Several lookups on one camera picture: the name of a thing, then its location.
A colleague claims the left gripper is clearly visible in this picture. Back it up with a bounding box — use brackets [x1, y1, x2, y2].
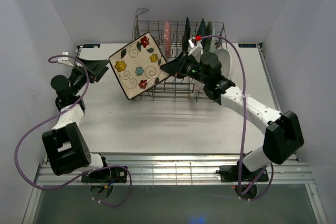
[69, 57, 109, 95]

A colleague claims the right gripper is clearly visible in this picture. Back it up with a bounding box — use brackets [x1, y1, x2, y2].
[160, 50, 209, 85]

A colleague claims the cream square flower plate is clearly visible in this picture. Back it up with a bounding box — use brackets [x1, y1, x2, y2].
[109, 33, 170, 100]

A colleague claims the black floral square plate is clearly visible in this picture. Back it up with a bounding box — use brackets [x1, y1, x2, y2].
[182, 17, 191, 54]

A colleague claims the pink dotted round plate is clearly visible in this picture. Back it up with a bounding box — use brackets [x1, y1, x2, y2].
[164, 22, 171, 57]

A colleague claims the teal square plate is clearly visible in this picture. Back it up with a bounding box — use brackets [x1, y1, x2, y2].
[196, 18, 206, 37]

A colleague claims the white oval plate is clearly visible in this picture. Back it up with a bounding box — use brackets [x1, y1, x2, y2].
[214, 49, 233, 80]

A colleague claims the green round flower plate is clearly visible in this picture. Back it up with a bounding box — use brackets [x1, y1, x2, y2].
[206, 21, 216, 53]

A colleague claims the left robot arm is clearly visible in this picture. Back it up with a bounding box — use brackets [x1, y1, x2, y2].
[42, 59, 111, 182]

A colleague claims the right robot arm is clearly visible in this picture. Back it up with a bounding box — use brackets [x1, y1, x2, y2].
[160, 49, 304, 180]

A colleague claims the blue label right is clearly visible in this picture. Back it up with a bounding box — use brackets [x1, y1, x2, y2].
[238, 43, 257, 48]

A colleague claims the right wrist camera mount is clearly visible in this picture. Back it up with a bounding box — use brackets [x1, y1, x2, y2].
[188, 35, 203, 56]

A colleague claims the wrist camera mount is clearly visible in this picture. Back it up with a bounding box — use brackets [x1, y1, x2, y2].
[188, 35, 203, 56]
[57, 51, 75, 67]

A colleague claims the grey wire dish rack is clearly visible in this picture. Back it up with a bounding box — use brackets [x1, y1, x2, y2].
[131, 7, 229, 102]

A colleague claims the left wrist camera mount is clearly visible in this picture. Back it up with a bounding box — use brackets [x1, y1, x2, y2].
[57, 51, 75, 67]

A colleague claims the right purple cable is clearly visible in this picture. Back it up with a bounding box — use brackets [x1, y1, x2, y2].
[199, 35, 275, 202]

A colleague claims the aluminium table frame rail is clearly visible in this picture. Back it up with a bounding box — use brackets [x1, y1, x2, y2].
[33, 153, 316, 187]

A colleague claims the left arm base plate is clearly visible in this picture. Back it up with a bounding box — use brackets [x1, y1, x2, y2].
[81, 167, 128, 184]

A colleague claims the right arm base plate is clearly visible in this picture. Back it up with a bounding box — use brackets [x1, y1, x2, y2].
[216, 165, 269, 182]

